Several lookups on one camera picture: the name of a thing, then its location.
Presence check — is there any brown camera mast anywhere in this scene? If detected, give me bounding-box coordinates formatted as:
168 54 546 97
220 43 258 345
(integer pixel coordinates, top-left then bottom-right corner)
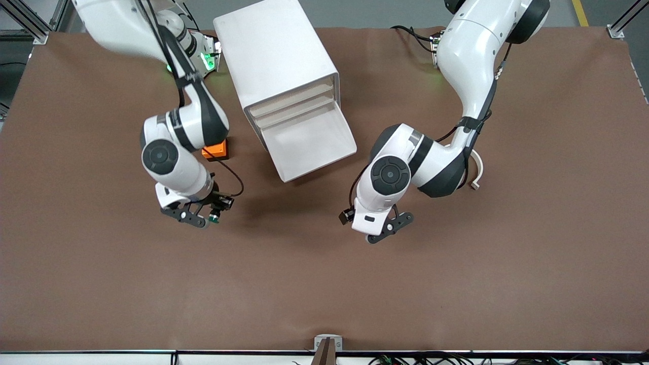
311 338 337 365

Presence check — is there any brown table mat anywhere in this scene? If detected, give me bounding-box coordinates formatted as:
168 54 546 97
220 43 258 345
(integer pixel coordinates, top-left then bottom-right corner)
0 25 649 353

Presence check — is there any white plastic drawer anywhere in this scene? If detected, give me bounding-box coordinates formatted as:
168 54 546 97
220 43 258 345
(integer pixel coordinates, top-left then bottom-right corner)
248 83 335 118
256 104 358 184
252 94 336 128

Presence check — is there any orange box with hole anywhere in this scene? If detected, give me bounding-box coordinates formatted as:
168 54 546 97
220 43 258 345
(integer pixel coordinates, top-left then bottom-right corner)
201 138 230 162

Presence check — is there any black base cable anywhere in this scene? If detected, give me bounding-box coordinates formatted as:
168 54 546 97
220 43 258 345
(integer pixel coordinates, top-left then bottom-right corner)
390 24 439 54

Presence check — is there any white table edge rail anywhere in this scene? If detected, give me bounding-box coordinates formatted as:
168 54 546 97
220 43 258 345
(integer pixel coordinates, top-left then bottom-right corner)
0 350 649 365

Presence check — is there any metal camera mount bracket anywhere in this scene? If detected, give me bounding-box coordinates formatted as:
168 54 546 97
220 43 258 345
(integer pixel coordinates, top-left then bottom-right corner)
314 334 343 352

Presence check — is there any aluminium frame post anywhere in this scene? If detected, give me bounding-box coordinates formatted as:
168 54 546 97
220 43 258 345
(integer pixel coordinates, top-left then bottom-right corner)
607 0 649 40
0 0 69 45

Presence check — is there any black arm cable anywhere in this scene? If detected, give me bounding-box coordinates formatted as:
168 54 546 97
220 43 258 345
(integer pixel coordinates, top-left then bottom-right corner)
349 43 513 209
133 0 245 199

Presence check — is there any white drawer cabinet housing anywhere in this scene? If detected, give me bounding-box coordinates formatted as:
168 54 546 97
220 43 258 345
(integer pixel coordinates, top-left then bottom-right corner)
213 0 341 153

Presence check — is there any white half-round pipe clamp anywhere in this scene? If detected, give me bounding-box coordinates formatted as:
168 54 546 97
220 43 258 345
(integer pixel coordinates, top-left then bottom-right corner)
469 152 485 191

